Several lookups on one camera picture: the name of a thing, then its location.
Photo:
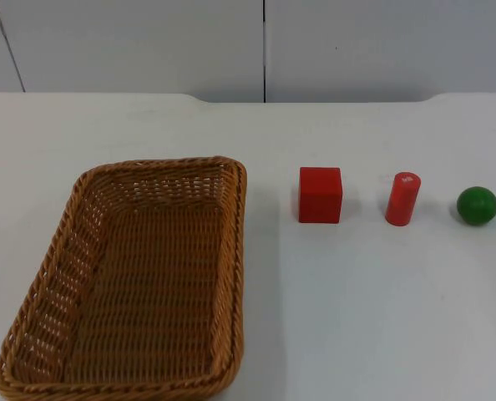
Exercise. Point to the brown wicker basket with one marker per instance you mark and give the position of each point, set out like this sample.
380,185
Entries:
148,284

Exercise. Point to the red cube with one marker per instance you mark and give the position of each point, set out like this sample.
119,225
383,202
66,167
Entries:
320,196

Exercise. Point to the green ball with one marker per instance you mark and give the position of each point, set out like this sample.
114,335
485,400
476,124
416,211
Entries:
477,206

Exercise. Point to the red cylinder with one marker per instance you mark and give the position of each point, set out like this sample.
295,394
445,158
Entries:
401,200

